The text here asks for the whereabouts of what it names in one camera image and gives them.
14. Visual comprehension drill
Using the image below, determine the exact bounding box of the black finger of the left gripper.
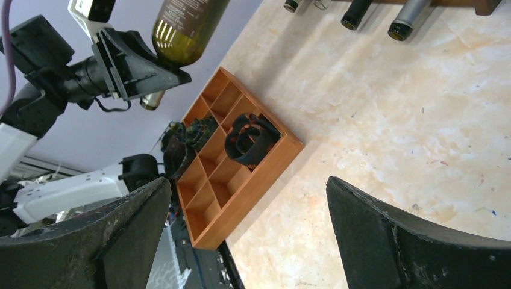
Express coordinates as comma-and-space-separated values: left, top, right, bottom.
101, 28, 192, 101

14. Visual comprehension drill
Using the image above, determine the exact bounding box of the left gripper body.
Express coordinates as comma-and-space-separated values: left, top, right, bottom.
92, 28, 131, 100

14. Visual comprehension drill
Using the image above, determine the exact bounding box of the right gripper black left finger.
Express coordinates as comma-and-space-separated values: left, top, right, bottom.
1, 178, 172, 288

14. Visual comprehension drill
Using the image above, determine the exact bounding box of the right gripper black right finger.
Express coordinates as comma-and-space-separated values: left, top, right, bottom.
326, 176, 510, 288

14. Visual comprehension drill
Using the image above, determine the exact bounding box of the dark bottle brown label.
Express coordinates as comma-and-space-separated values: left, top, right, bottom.
140, 0, 229, 110

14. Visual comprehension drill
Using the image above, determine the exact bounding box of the clear square glass bottle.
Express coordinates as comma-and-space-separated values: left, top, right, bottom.
313, 0, 332, 11

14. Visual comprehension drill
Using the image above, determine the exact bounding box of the green wine bottle dark label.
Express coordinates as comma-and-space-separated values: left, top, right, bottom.
387, 0, 432, 42

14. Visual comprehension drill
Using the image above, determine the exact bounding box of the green wine bottle white label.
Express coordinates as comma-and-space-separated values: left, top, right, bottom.
340, 0, 373, 31

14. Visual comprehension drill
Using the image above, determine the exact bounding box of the clear liquor bottle black cap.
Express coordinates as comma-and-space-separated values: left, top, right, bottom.
283, 0, 303, 13

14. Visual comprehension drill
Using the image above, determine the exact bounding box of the wooden wine rack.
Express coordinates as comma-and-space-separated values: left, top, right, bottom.
361, 0, 501, 16

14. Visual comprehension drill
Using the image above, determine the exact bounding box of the wooden compartment tray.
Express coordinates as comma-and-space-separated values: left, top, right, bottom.
177, 67, 304, 250

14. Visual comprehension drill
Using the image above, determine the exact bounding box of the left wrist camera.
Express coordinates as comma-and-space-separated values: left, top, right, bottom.
67, 0, 116, 43

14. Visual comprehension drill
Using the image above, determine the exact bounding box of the black cable coil tray corner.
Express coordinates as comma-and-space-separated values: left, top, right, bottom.
161, 122, 196, 181

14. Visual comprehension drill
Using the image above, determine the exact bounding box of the black cable coil tray middle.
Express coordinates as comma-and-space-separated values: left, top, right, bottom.
185, 116, 218, 151

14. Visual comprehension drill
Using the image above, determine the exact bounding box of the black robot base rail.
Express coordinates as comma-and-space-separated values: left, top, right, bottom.
146, 208, 245, 288

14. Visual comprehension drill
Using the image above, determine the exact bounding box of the black cable coil in tray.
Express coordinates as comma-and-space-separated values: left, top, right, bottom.
224, 113, 282, 167

